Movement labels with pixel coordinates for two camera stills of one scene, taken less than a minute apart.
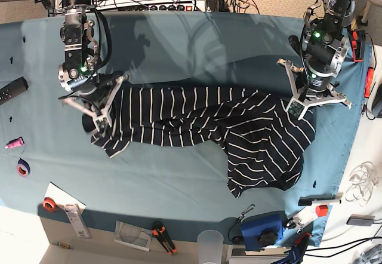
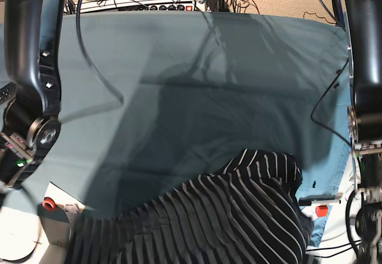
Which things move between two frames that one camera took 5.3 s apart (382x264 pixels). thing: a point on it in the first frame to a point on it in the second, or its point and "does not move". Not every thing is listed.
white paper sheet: [62, 198] does not move
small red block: [322, 210] does not move
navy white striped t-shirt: [264, 139] to [249, 211]
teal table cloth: [173, 192] does not move
